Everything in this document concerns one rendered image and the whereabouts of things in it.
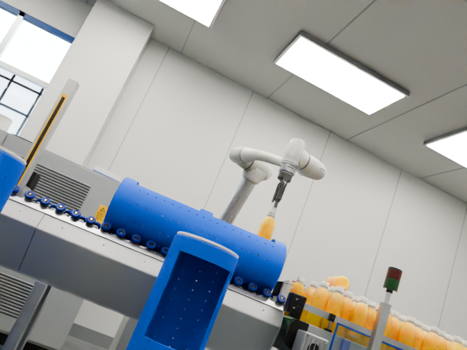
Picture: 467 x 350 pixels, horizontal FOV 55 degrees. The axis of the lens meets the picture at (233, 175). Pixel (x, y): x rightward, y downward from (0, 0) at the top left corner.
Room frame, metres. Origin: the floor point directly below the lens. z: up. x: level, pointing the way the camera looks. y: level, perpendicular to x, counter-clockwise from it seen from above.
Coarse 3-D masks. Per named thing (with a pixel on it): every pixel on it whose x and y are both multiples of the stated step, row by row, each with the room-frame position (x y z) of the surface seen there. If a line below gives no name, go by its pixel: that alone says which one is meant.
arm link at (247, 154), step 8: (240, 152) 2.67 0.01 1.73; (248, 152) 2.61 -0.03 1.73; (256, 152) 2.56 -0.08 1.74; (264, 152) 2.54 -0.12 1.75; (248, 160) 2.65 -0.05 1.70; (264, 160) 2.54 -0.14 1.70; (272, 160) 2.51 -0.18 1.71; (280, 160) 2.49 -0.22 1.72; (312, 160) 2.29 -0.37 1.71; (304, 168) 2.30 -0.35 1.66; (312, 168) 2.30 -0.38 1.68; (320, 168) 2.32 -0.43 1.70; (312, 176) 2.35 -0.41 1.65; (320, 176) 2.35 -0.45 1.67
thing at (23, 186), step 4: (28, 172) 2.16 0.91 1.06; (32, 172) 2.16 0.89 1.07; (36, 172) 2.21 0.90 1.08; (24, 176) 2.16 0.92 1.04; (28, 176) 2.16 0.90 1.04; (32, 176) 2.17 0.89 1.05; (36, 176) 2.19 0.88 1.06; (40, 176) 2.25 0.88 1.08; (24, 180) 2.16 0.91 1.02; (28, 180) 2.17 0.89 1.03; (32, 180) 2.17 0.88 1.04; (36, 180) 2.22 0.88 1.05; (20, 184) 2.16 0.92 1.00; (24, 184) 2.16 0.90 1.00; (28, 184) 2.17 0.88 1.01; (32, 184) 2.19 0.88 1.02; (36, 184) 2.25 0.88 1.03; (20, 188) 2.16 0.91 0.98; (24, 188) 2.17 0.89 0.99; (28, 188) 2.23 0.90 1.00; (32, 188) 2.22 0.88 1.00; (20, 192) 2.16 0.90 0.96; (24, 192) 2.20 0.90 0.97; (20, 196) 2.17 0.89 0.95
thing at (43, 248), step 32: (0, 224) 2.08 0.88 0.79; (32, 224) 2.08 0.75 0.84; (64, 224) 2.11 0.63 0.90; (0, 256) 2.13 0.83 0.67; (32, 256) 2.12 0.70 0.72; (64, 256) 2.12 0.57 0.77; (96, 256) 2.11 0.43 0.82; (128, 256) 2.12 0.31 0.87; (64, 288) 2.17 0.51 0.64; (96, 288) 2.16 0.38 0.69; (128, 288) 2.15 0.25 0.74; (224, 320) 2.17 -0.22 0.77; (256, 320) 2.16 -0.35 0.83
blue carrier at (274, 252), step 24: (120, 192) 2.10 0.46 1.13; (144, 192) 2.13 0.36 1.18; (120, 216) 2.12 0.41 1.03; (144, 216) 2.11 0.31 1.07; (168, 216) 2.12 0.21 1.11; (192, 216) 2.14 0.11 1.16; (144, 240) 2.18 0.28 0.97; (168, 240) 2.15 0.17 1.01; (216, 240) 2.14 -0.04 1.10; (240, 240) 2.15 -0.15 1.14; (264, 240) 2.19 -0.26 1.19; (240, 264) 2.16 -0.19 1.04; (264, 264) 2.16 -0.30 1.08; (264, 288) 2.22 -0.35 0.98
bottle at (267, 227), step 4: (268, 216) 2.27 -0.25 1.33; (272, 216) 2.26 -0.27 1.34; (264, 220) 2.26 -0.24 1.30; (268, 220) 2.25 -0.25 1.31; (272, 220) 2.25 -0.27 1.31; (264, 224) 2.25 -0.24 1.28; (268, 224) 2.24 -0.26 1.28; (272, 224) 2.25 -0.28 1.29; (260, 228) 2.27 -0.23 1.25; (264, 228) 2.25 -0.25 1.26; (268, 228) 2.25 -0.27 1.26; (272, 228) 2.26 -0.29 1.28; (260, 232) 2.26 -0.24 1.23; (264, 232) 2.25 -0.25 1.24; (268, 232) 2.25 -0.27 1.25; (272, 232) 2.27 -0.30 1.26; (264, 236) 2.24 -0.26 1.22; (268, 236) 2.25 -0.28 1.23
